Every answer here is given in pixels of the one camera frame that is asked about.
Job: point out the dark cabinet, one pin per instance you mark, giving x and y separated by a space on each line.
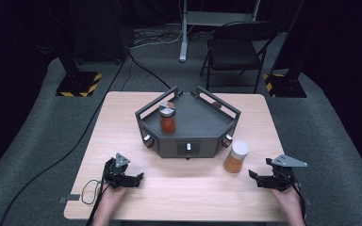
103 31

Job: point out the dark grey corner rack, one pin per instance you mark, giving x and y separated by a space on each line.
198 125

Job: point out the grey tape strip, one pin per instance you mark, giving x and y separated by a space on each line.
69 198

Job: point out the person's left hand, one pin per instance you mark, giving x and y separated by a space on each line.
114 196

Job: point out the red spice jar grey lid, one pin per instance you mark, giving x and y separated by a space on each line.
167 122

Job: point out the black folding chair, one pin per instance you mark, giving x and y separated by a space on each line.
232 53

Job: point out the orange spice jar white lid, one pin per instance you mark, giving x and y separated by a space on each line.
235 158

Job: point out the brown round disc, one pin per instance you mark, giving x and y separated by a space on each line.
217 105

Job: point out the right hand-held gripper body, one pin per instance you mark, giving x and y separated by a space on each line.
281 175

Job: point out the person's right hand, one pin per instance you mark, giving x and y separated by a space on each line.
286 197

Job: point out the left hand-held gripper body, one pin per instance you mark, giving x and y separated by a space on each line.
121 171

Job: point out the white metal desk stand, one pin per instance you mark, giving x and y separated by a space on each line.
184 37

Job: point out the black stand with striped base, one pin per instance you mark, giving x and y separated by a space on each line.
286 84
77 83

